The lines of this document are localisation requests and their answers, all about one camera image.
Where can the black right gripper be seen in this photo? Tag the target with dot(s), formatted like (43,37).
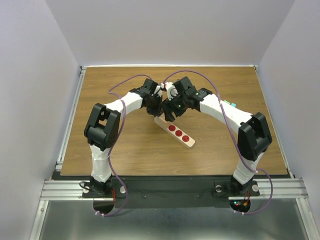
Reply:
(167,105)

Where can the aluminium left side rail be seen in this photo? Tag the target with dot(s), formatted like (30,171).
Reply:
(63,148)

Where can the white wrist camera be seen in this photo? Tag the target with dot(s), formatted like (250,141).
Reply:
(170,90)
(158,91)

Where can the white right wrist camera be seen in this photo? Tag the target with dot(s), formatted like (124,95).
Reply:
(170,90)

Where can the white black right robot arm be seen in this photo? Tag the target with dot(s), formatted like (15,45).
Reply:
(250,133)

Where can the white power strip red sockets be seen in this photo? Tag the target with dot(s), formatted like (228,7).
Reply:
(175,131)

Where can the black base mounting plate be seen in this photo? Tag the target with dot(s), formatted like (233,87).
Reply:
(163,192)

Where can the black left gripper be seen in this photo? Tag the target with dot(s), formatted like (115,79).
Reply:
(157,111)

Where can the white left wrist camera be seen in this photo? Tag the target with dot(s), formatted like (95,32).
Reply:
(158,91)

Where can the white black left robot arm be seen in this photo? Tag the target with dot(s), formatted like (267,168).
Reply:
(106,122)

